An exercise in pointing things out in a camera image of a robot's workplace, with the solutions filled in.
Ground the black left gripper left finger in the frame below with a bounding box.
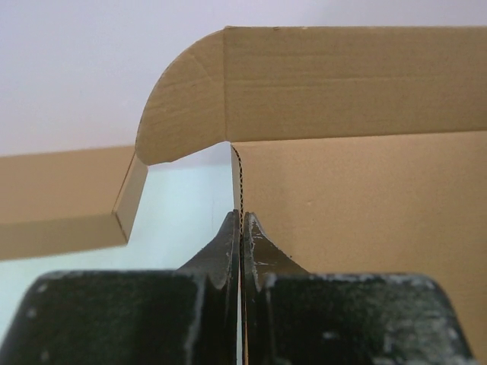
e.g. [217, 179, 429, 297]
[1, 211, 240, 364]

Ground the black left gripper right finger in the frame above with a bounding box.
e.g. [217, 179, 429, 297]
[243, 213, 476, 364]

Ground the cardboard box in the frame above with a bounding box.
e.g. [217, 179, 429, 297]
[135, 26, 486, 363]
[1, 146, 148, 260]

